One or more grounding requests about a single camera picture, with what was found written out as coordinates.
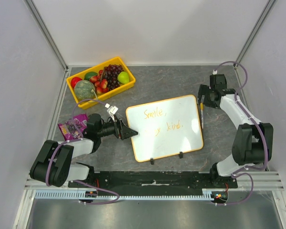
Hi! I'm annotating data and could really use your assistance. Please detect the green melon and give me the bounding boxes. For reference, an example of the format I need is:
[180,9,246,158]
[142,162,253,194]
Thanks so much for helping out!
[74,80,95,101]

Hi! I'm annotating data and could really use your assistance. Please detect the green pear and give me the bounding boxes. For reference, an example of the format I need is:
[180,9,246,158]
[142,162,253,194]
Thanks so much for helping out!
[117,71,130,84]

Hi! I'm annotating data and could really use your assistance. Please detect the cable duct rail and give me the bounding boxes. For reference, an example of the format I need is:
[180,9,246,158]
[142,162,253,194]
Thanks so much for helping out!
[34,189,214,201]

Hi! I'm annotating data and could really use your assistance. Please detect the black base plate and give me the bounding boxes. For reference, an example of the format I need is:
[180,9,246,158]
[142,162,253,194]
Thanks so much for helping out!
[83,171,238,195]

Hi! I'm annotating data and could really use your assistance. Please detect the red apple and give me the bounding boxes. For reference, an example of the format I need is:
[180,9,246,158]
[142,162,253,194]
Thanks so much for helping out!
[71,77,82,88]

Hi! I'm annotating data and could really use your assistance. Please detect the whiteboard with yellow frame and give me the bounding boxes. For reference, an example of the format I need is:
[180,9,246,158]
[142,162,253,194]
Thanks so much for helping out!
[126,94,204,162]

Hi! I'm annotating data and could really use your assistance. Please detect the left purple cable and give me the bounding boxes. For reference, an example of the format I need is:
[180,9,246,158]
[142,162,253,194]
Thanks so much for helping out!
[45,99,120,206]

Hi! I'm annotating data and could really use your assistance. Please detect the green lime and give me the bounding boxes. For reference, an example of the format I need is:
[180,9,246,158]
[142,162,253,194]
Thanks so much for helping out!
[84,72,98,81]

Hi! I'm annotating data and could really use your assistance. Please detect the purple grape bunch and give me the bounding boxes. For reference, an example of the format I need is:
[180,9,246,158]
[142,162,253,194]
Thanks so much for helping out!
[102,64,123,91]

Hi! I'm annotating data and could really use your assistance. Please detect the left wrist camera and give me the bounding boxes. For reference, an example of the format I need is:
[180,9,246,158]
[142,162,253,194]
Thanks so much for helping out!
[105,103,118,119]

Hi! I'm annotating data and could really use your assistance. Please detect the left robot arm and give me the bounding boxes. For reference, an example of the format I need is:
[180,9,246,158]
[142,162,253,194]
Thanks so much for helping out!
[30,114,138,187]

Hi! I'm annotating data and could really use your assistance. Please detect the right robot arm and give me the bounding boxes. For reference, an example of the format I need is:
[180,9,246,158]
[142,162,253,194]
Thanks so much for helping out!
[126,83,274,188]

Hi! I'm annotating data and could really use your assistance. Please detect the purple snack bag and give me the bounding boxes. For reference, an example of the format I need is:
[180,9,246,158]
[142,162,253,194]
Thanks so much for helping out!
[58,114,88,141]

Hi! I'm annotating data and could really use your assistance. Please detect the white marker with yellow cap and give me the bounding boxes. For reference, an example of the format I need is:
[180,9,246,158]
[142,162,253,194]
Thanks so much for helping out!
[200,103,204,129]

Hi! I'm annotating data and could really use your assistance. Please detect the red cherries cluster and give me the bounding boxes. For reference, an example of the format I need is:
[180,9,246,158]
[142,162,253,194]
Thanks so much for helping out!
[89,70,109,94]

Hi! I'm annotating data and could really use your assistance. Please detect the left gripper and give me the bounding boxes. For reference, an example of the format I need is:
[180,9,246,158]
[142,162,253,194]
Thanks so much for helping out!
[97,114,138,140]

